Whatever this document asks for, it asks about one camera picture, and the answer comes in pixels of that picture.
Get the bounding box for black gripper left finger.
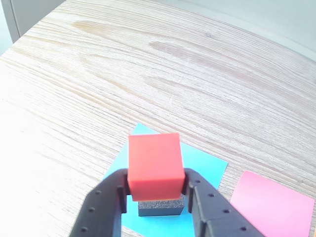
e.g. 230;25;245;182
69;168;131;237

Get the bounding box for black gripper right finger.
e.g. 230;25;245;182
182;168;266;237

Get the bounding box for small black foam block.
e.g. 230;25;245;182
137;194;186;217

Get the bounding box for red cube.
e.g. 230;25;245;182
127;132;186;202

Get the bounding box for blue paper sheet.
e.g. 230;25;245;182
102;122;229;237

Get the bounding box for pink paper sheet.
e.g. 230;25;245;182
229;170;316;237

